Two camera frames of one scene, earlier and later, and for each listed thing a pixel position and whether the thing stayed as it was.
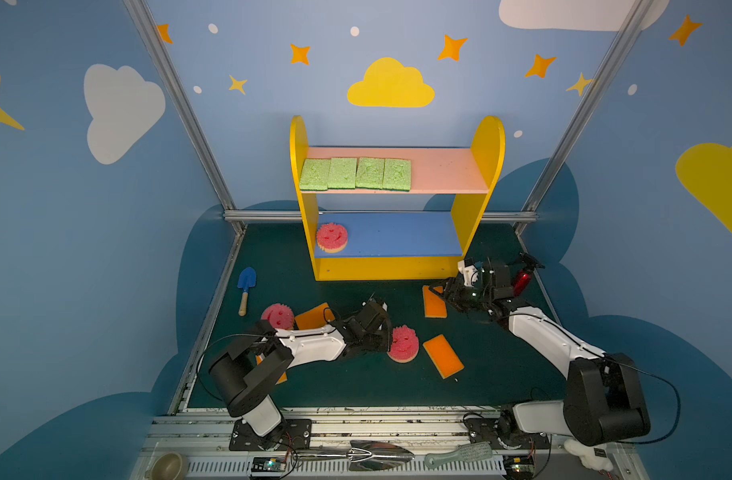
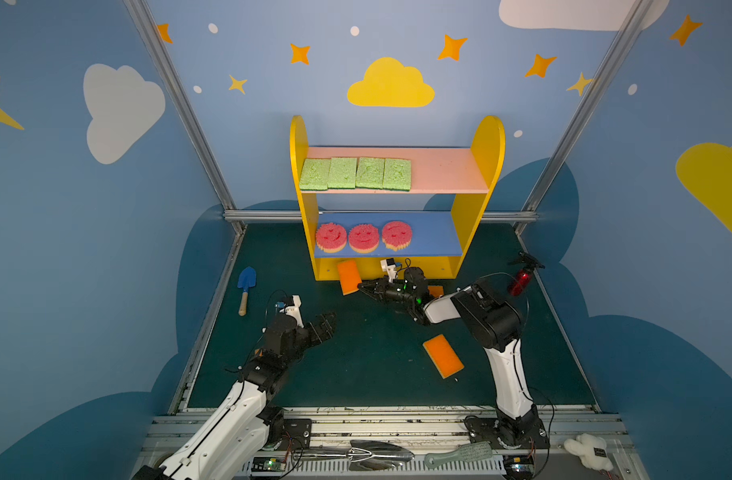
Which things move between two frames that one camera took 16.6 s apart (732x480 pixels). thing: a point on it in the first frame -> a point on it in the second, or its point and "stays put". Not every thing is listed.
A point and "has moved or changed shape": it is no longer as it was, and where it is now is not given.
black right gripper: x=455 y=291 -> x=384 y=290
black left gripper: x=381 y=330 -> x=309 y=331
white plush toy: x=593 y=457 stays put
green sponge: x=315 y=174 stays put
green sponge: x=342 y=173 stays put
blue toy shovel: x=246 y=279 stays put
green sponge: x=370 y=173 stays put
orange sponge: x=315 y=318 has moved or changed shape
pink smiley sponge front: x=404 y=344 -> x=364 y=238
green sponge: x=396 y=174 stays put
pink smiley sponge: x=331 y=237 stays put
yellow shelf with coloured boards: x=382 y=213 stays put
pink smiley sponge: x=279 y=315 has moved or changed shape
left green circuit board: x=268 y=464 stays put
